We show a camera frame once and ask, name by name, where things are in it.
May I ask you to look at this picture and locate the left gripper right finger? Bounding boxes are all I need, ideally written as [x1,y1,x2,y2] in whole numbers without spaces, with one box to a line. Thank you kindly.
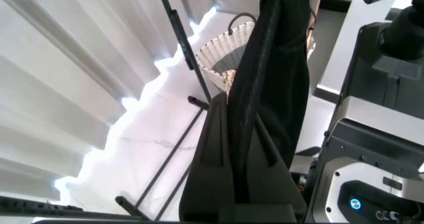
[246,116,307,223]

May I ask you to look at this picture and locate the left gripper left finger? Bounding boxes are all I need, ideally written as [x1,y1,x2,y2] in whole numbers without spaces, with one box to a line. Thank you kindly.
[178,93,237,223]

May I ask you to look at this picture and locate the black T-shirt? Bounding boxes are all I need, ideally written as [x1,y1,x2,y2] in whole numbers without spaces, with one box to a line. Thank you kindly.
[227,0,319,205]

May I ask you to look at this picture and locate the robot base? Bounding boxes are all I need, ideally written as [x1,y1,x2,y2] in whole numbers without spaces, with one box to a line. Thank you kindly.
[290,0,424,224]

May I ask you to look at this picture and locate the white laundry basket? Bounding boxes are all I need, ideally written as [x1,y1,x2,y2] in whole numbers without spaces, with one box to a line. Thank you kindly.
[194,12,316,95]

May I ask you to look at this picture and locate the black clothes rack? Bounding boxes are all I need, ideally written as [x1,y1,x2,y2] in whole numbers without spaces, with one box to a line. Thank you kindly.
[0,0,213,223]

